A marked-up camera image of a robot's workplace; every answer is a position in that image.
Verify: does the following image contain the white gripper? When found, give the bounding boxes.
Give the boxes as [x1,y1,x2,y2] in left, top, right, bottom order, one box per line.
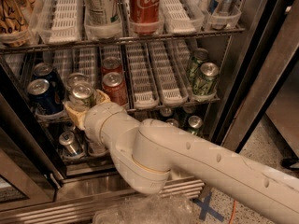
[64,89,127,145]

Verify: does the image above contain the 7up can white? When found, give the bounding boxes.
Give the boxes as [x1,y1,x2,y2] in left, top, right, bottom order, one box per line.
[70,82,96,112]
[66,72,89,90]

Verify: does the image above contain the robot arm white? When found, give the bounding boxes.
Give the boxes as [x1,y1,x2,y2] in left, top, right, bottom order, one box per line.
[64,101,299,224]

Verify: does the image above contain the front red coke can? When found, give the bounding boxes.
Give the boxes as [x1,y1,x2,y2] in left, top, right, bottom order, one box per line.
[102,72,128,106]

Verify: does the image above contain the red coke can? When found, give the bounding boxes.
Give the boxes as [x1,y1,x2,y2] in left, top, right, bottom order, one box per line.
[101,57,122,75]
[102,72,128,106]

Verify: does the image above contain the bottom silver can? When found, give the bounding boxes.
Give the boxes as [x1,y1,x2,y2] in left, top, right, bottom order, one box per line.
[59,131,83,157]

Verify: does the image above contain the front blue pepsi can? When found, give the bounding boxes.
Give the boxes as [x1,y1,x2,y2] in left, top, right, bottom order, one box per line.
[27,78,63,115]

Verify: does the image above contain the blue pepsi can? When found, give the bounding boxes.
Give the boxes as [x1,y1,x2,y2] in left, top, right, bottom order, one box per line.
[27,78,63,115]
[166,119,179,128]
[32,62,65,98]

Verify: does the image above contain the rear red coke can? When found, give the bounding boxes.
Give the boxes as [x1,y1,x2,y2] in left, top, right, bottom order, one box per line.
[101,57,122,75]

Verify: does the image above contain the rear blue pepsi can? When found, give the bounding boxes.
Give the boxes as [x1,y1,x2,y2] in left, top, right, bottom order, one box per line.
[32,62,65,98]

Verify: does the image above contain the bottom blue pepsi can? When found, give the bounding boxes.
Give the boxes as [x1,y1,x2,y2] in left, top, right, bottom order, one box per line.
[166,119,179,128]

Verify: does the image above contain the stainless steel fridge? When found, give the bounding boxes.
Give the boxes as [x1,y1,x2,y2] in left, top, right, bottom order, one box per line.
[0,0,281,224]

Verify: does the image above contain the top shelf white can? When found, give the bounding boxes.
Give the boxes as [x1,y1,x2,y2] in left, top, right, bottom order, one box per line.
[84,0,119,25]

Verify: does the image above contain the bottom green can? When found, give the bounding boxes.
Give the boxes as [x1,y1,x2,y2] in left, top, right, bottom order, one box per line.
[187,116,203,135]

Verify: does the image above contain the green can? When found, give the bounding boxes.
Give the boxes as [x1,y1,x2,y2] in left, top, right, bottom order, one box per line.
[186,48,208,83]
[187,116,203,135]
[192,63,219,96]

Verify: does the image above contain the front green can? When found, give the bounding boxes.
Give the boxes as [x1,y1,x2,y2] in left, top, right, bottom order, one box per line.
[192,63,219,96]

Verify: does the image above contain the top shelf lacroix can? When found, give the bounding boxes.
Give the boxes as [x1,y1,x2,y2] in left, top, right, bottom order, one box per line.
[0,0,28,48]

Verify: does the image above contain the top shelf coke can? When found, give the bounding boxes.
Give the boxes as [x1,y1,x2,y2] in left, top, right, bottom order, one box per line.
[129,0,160,35]

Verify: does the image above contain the rear green can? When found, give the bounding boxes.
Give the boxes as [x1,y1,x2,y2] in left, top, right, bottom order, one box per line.
[186,48,208,83]

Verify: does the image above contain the fridge door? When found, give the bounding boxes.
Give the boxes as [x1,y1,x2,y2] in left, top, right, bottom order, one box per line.
[210,0,299,151]

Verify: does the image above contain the bubble wrap sheet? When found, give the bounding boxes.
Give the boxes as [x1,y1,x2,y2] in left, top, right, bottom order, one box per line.
[93,195,197,224]

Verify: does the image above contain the blue tape cross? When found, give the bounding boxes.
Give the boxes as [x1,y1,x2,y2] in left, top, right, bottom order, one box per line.
[192,192,224,222]

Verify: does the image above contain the orange cable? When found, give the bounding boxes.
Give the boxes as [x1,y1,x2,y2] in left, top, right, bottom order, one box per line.
[228,200,237,224]

